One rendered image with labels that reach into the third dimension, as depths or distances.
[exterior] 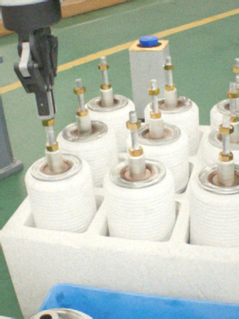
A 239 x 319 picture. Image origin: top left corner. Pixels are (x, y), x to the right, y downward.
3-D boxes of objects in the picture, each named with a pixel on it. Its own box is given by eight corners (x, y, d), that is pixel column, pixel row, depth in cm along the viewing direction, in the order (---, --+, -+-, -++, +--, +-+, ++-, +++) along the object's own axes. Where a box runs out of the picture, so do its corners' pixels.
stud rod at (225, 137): (230, 168, 61) (230, 114, 58) (228, 171, 60) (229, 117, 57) (222, 167, 62) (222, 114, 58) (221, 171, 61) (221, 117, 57)
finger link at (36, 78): (13, 60, 55) (28, 82, 61) (11, 74, 55) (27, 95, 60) (34, 58, 55) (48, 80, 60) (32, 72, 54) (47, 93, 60)
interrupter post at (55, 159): (57, 175, 67) (52, 154, 65) (45, 171, 68) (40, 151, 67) (68, 168, 69) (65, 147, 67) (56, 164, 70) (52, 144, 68)
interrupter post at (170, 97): (180, 105, 85) (179, 88, 83) (173, 110, 83) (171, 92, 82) (169, 103, 86) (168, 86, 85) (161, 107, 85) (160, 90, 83)
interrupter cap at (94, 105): (78, 107, 88) (78, 104, 88) (109, 95, 93) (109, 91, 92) (106, 117, 83) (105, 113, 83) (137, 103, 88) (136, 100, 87)
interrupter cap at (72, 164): (57, 189, 64) (56, 184, 63) (20, 175, 68) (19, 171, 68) (94, 164, 69) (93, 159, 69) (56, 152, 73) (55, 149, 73)
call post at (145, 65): (139, 182, 111) (127, 50, 96) (146, 167, 117) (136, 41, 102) (170, 184, 109) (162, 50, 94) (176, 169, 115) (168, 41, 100)
